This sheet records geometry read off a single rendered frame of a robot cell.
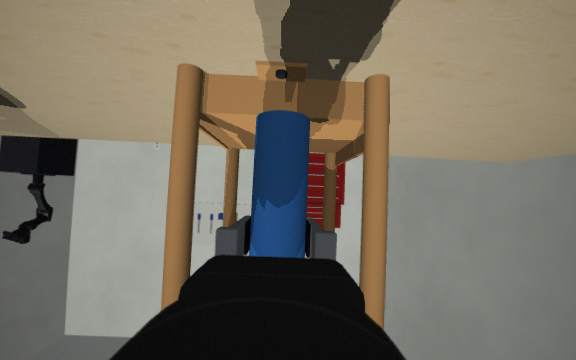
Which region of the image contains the blue cylinder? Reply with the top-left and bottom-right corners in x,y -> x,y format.
249,110 -> 310,258

